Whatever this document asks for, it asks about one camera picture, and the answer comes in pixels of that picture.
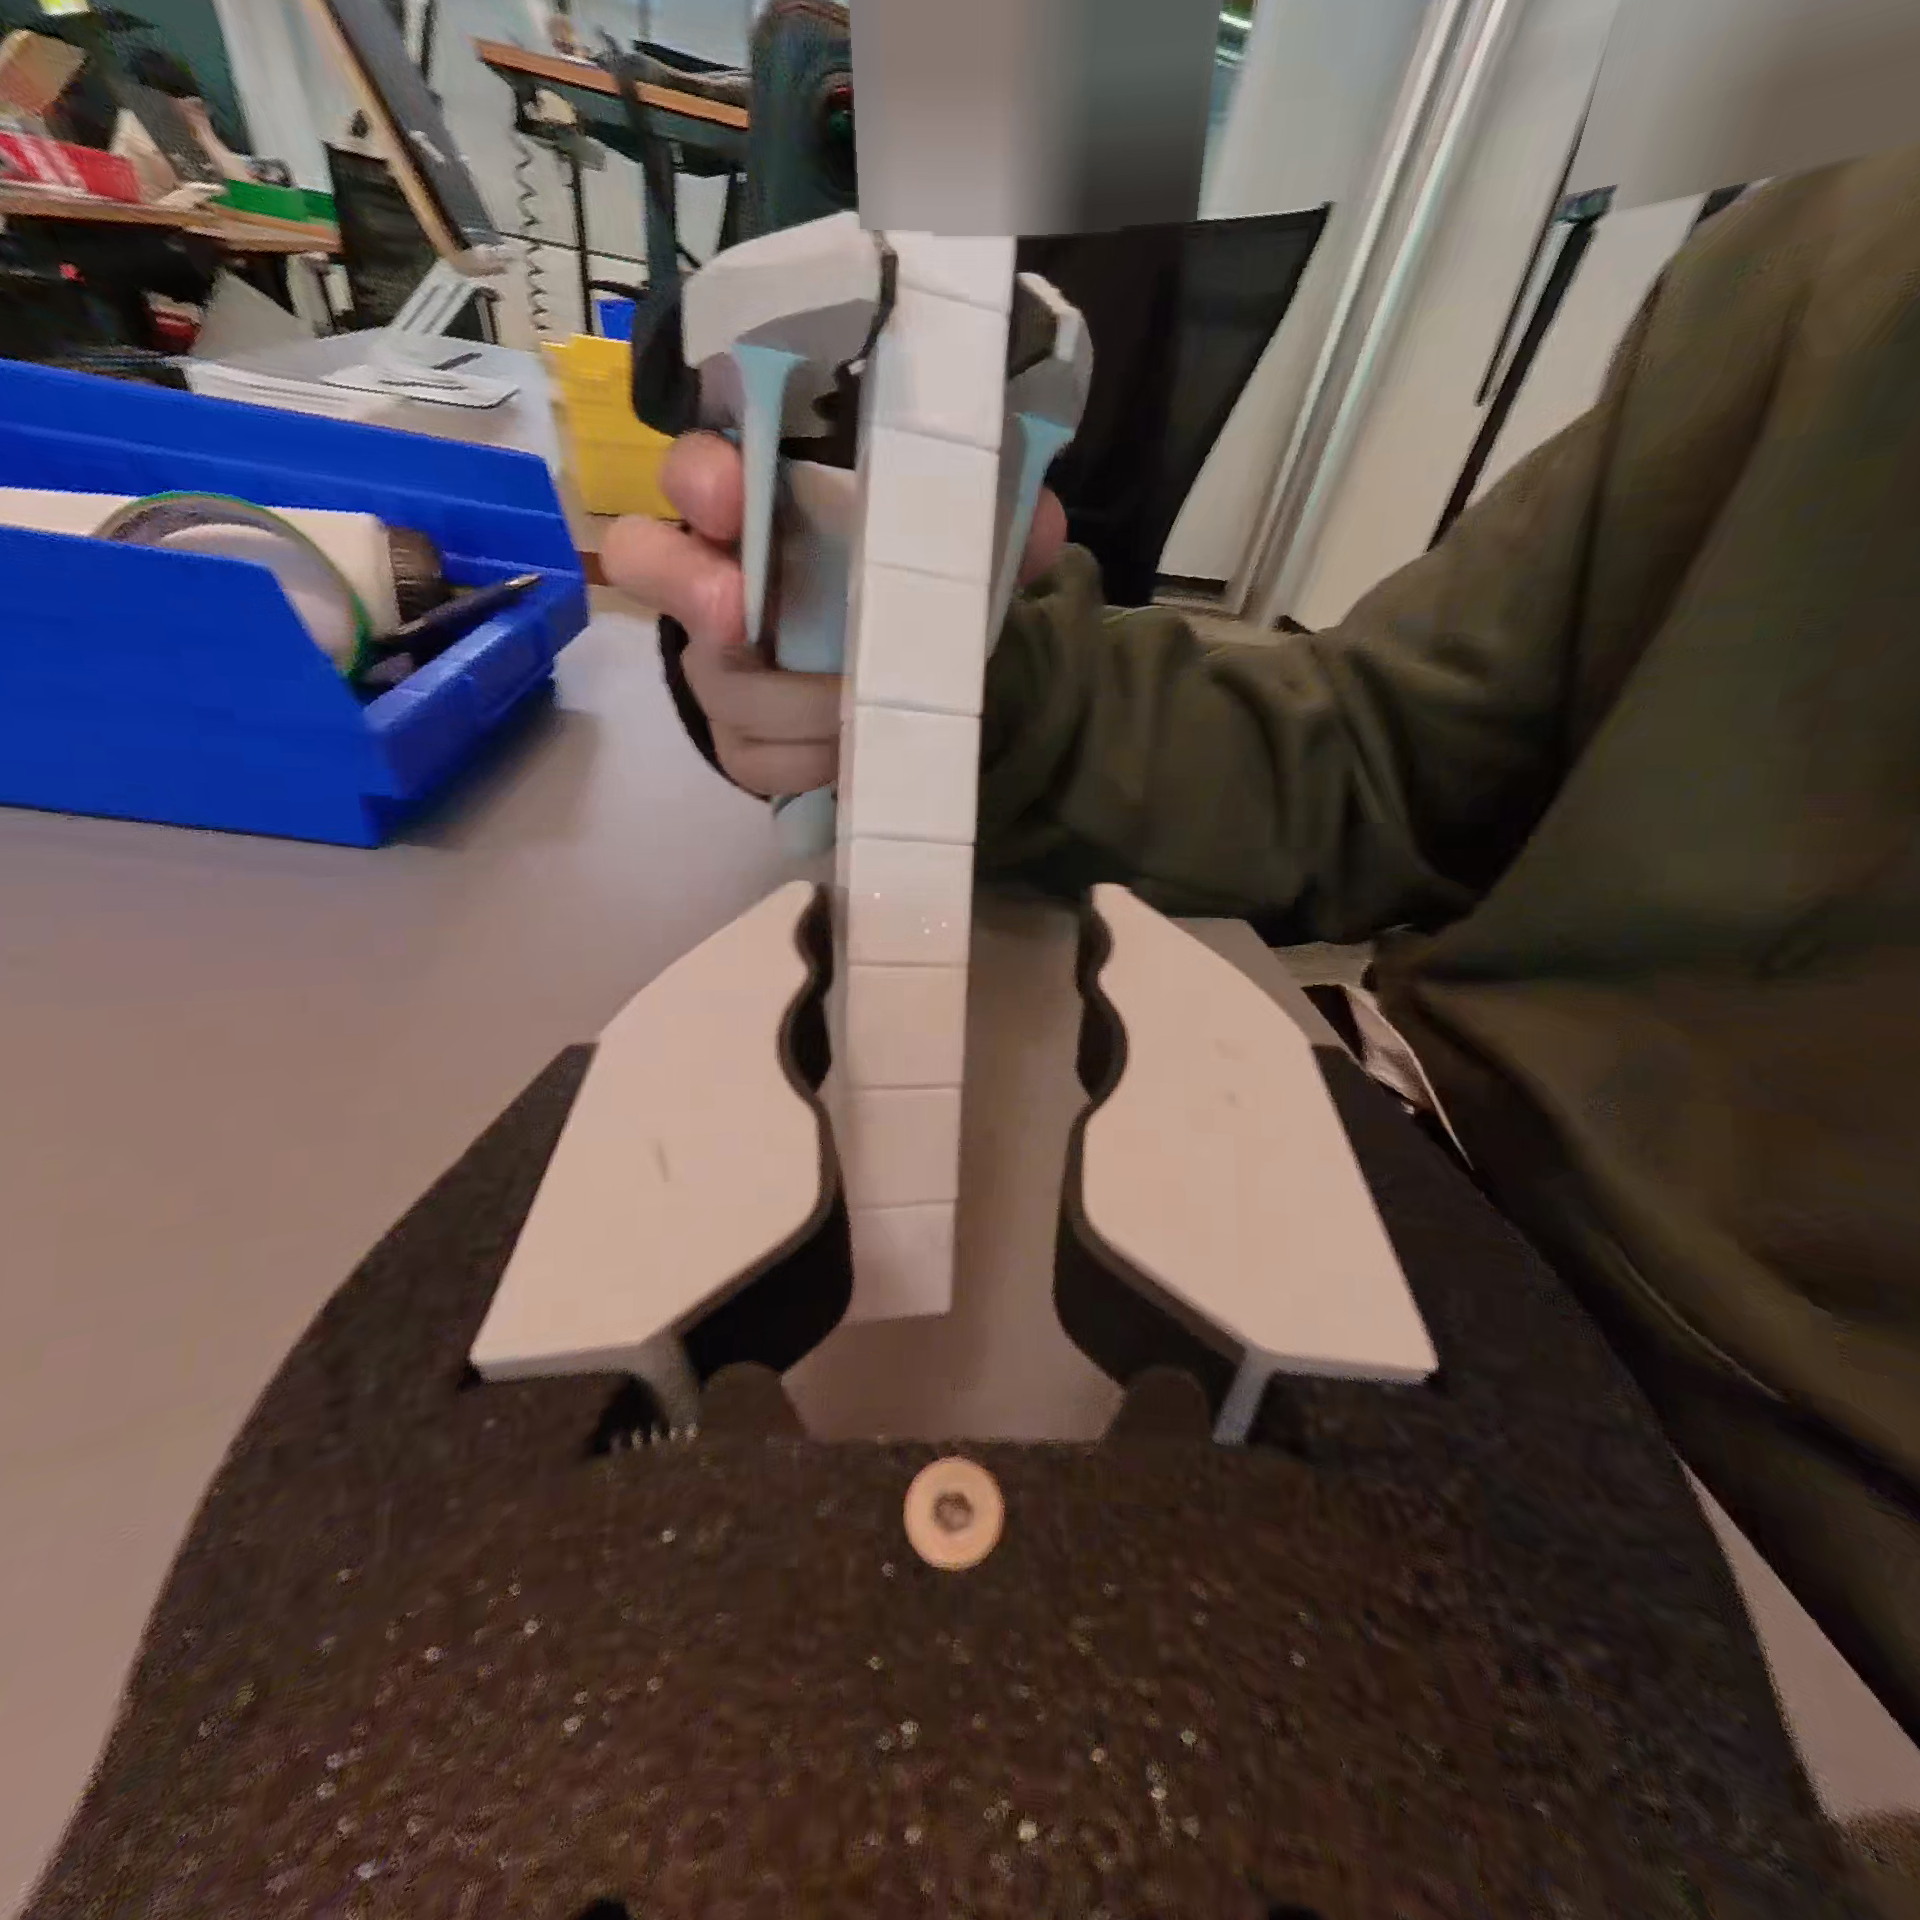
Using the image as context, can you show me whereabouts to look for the person's right forearm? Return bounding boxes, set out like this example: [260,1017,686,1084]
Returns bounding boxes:
[972,151,1920,977]

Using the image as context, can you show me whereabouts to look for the white cylinder tube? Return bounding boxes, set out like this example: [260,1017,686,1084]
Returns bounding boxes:
[0,488,444,664]

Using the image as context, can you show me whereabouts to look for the black pen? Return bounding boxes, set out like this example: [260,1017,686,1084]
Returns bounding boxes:
[359,573,544,684]

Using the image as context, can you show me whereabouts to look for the person's right hand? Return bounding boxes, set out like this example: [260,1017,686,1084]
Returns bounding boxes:
[600,432,1070,801]

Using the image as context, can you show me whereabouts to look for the wooden standing desk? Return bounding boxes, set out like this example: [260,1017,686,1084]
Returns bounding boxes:
[479,36,753,324]

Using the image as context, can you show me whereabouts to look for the white segmented foam bar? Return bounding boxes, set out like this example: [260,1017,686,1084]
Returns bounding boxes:
[833,225,1019,1325]

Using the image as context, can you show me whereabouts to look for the yellow storage bin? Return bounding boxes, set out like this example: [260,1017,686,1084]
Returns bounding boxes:
[540,333,684,519]

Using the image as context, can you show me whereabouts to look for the long wooden desk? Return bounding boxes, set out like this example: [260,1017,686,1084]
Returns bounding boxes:
[0,180,346,257]

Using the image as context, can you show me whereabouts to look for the black office chair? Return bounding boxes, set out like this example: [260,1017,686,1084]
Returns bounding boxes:
[1017,201,1335,609]

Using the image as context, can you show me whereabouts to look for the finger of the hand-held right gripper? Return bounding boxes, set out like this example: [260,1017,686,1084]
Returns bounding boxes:
[991,271,1100,602]
[682,210,904,653]

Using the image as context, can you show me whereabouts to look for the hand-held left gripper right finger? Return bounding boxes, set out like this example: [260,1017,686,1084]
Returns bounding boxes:
[1055,882,1442,1445]

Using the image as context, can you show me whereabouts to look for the wooden clipboard stand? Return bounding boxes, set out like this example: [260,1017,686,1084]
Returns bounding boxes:
[300,0,512,354]

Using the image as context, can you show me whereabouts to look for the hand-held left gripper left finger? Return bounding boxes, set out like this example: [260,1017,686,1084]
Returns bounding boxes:
[470,881,855,1425]

